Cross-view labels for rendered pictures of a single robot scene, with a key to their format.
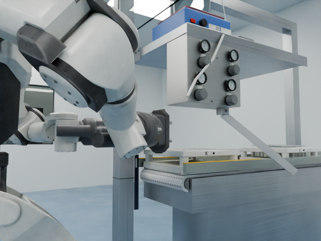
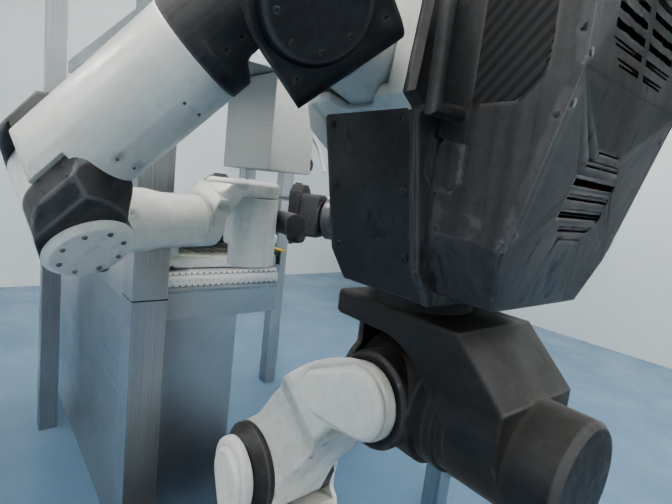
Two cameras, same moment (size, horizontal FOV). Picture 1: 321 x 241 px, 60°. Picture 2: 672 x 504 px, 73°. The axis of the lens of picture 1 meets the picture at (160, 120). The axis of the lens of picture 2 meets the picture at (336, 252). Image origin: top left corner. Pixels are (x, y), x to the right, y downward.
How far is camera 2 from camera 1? 1.26 m
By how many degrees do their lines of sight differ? 97
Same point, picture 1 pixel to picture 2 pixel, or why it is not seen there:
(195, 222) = (211, 329)
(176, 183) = (267, 279)
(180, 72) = (302, 131)
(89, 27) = not seen: hidden behind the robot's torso
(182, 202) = (258, 301)
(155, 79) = not seen: outside the picture
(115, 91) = not seen: hidden behind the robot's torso
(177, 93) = (293, 159)
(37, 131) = (187, 224)
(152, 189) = (182, 301)
